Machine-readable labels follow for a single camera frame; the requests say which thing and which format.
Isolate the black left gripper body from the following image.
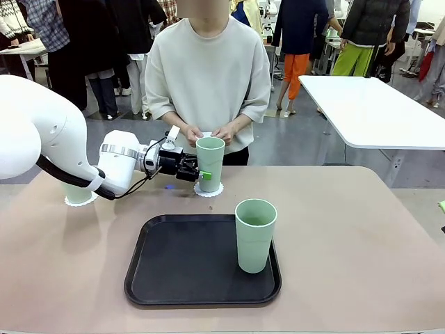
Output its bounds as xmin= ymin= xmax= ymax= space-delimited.
xmin=159 ymin=148 xmax=192 ymax=182

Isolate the light green plastic cup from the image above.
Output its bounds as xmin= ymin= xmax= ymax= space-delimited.
xmin=234 ymin=198 xmax=279 ymax=274
xmin=61 ymin=180 xmax=93 ymax=205
xmin=195 ymin=136 xmax=226 ymax=193

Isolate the person's left forearm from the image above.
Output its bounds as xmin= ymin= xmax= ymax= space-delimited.
xmin=229 ymin=113 xmax=253 ymax=135

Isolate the person's right forearm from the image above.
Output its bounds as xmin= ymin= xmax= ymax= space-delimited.
xmin=160 ymin=111 xmax=191 ymax=135

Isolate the person's right hand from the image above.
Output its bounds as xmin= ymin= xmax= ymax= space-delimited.
xmin=181 ymin=124 xmax=204 ymax=147

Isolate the person's left hand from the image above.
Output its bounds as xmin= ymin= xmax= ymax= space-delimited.
xmin=212 ymin=124 xmax=237 ymax=145

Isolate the black plastic serving tray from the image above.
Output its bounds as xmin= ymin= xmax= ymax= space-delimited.
xmin=123 ymin=213 xmax=283 ymax=307

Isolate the person in beige sweater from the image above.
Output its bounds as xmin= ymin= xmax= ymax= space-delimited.
xmin=144 ymin=0 xmax=272 ymax=166

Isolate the large white table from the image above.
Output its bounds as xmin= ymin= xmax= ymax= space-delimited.
xmin=298 ymin=74 xmax=445 ymax=185

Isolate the person with red bag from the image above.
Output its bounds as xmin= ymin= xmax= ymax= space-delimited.
xmin=413 ymin=0 xmax=445 ymax=107

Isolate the person in white trousers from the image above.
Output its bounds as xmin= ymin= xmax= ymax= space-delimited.
xmin=104 ymin=0 xmax=168 ymax=120

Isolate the person in long black coat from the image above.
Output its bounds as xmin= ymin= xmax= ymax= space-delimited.
xmin=57 ymin=0 xmax=131 ymax=121

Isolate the person in orange plaid shirt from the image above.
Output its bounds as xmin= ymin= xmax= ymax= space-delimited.
xmin=158 ymin=0 xmax=185 ymax=32

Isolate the person in pale yellow top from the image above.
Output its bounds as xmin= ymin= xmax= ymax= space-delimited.
xmin=231 ymin=0 xmax=264 ymax=35

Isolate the person in orange trousers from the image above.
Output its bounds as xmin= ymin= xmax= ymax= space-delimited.
xmin=270 ymin=0 xmax=330 ymax=118

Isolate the white standing desk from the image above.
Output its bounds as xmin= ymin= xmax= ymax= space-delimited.
xmin=0 ymin=37 xmax=56 ymax=88

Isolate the person in blue plaid shirt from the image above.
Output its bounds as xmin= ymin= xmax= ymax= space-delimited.
xmin=20 ymin=0 xmax=88 ymax=112

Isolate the person in lime green trousers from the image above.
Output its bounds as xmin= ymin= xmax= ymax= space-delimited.
xmin=330 ymin=0 xmax=413 ymax=83

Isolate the person in patterned knit sweater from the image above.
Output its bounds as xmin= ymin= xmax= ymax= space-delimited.
xmin=0 ymin=0 xmax=35 ymax=81

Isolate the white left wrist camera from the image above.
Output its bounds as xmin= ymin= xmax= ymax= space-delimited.
xmin=163 ymin=125 xmax=181 ymax=151

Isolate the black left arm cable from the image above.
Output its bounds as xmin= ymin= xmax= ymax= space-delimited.
xmin=36 ymin=137 xmax=170 ymax=202

